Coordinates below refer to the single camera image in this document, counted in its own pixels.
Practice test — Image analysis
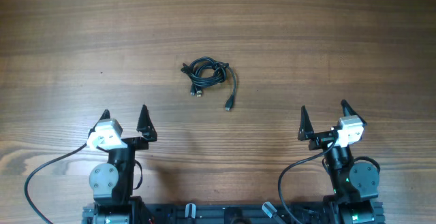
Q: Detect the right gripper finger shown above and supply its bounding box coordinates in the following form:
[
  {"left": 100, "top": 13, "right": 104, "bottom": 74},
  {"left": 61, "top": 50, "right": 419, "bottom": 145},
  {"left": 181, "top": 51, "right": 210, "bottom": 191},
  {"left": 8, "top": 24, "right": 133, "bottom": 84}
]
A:
[
  {"left": 341, "top": 99, "right": 367, "bottom": 126},
  {"left": 298, "top": 106, "right": 314, "bottom": 141}
]

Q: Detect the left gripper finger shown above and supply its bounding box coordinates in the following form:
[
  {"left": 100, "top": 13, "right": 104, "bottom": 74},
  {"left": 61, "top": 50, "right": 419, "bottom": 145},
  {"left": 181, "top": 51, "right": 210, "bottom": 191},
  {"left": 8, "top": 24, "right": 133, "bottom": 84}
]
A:
[
  {"left": 136, "top": 104, "right": 157, "bottom": 142},
  {"left": 89, "top": 109, "right": 110, "bottom": 135}
]

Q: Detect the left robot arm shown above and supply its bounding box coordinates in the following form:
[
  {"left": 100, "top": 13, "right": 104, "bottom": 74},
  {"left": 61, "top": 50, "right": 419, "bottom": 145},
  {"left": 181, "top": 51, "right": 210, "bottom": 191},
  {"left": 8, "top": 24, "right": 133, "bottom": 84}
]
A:
[{"left": 81, "top": 105, "right": 157, "bottom": 224}]

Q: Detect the left camera cable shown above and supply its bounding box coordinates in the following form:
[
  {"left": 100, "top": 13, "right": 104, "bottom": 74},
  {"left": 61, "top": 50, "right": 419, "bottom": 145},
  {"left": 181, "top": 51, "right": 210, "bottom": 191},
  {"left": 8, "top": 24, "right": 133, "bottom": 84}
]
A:
[{"left": 24, "top": 142, "right": 89, "bottom": 224}]

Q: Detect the right camera cable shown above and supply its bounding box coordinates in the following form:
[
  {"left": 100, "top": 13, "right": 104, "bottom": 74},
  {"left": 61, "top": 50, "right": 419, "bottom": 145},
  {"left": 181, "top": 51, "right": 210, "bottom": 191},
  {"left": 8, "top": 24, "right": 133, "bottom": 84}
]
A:
[{"left": 277, "top": 138, "right": 340, "bottom": 224}]

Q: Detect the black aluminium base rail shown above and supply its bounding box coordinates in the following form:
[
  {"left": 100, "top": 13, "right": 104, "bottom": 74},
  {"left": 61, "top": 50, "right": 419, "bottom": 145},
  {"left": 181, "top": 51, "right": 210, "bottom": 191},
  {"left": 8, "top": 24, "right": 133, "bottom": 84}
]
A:
[{"left": 81, "top": 202, "right": 386, "bottom": 224}]

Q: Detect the camera cable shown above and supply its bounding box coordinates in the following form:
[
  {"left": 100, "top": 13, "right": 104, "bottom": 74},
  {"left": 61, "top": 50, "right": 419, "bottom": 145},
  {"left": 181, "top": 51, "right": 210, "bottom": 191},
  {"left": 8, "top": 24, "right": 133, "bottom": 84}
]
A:
[
  {"left": 24, "top": 142, "right": 89, "bottom": 224},
  {"left": 277, "top": 138, "right": 340, "bottom": 224}
]

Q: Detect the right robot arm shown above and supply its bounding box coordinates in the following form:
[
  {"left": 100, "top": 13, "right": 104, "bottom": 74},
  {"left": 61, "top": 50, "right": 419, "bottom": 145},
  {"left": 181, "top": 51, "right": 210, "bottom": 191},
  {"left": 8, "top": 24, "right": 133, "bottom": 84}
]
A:
[{"left": 298, "top": 100, "right": 386, "bottom": 223}]

